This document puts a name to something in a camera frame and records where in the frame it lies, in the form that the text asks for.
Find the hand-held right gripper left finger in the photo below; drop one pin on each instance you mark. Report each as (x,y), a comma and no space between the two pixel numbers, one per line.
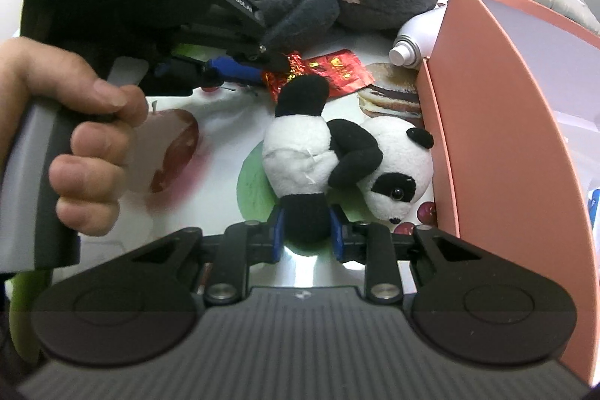
(277,237)

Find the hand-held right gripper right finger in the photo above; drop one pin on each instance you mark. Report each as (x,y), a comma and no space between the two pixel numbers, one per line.
(336,237)

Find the panda plush toy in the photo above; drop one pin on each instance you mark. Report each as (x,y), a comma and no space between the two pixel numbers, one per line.
(295,151)

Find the red foil packet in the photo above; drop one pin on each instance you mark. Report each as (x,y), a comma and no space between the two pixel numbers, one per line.
(337,69)

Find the pink box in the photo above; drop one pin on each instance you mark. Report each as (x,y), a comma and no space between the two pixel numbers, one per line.
(492,100)

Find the blue snack packet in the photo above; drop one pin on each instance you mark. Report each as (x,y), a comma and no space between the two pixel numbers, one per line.
(594,203)

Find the person's left hand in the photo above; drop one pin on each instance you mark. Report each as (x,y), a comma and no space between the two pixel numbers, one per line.
(56,72)

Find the food print mat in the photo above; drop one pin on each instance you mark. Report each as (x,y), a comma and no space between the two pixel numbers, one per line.
(225,137)

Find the white spray bottle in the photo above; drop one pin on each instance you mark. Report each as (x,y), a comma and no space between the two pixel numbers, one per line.
(417,35)

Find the green plush pillow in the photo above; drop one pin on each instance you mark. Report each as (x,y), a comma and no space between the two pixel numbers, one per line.
(18,306)

